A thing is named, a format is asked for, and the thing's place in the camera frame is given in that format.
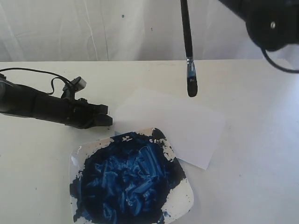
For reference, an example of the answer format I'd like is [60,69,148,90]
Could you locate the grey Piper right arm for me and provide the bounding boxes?
[221,0,299,52]

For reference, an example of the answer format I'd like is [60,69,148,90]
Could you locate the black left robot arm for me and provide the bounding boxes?
[0,75,113,129]

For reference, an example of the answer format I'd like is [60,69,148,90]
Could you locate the black paintbrush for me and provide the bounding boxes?
[180,0,198,98]

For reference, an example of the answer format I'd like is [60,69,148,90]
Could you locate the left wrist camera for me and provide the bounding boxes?
[71,77,86,92]

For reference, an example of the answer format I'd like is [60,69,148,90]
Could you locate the white paper sheet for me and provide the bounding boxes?
[113,88,226,170]

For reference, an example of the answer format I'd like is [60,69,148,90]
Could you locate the white square plate blue paint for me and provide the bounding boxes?
[69,128,194,224]

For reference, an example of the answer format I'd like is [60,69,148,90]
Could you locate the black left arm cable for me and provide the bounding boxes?
[0,67,75,95]

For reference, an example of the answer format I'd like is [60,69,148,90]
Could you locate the white backdrop cloth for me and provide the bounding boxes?
[0,0,299,70]

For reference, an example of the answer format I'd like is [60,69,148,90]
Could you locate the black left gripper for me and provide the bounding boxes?
[60,98,113,129]

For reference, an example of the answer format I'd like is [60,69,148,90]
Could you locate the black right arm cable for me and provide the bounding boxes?
[261,46,299,73]

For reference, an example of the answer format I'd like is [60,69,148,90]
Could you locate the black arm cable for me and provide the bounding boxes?
[0,67,75,95]
[261,46,299,73]

